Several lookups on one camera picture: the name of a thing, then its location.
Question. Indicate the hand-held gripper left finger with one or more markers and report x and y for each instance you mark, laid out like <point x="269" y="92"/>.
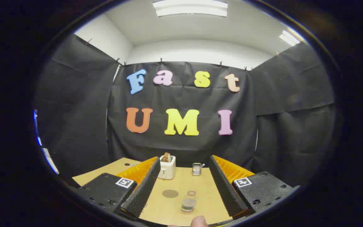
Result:
<point x="143" y="192"/>

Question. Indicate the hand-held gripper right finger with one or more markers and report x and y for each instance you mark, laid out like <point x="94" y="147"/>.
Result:
<point x="227" y="192"/>

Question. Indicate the round brown coaster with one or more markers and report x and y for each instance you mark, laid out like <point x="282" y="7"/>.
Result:
<point x="170" y="193"/>

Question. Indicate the clear juice bottle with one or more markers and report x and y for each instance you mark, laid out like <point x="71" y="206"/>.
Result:
<point x="188" y="203"/>

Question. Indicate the wooden table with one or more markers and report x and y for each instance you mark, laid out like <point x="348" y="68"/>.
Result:
<point x="200" y="189"/>

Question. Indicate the white toaster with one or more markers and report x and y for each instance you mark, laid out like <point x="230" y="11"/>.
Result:
<point x="167" y="171"/>

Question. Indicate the brown bread slice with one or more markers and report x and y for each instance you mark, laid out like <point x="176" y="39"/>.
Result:
<point x="167" y="157"/>

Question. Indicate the ceiling light panel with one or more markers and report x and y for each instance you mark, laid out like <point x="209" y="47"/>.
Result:
<point x="289" y="37"/>
<point x="190" y="8"/>

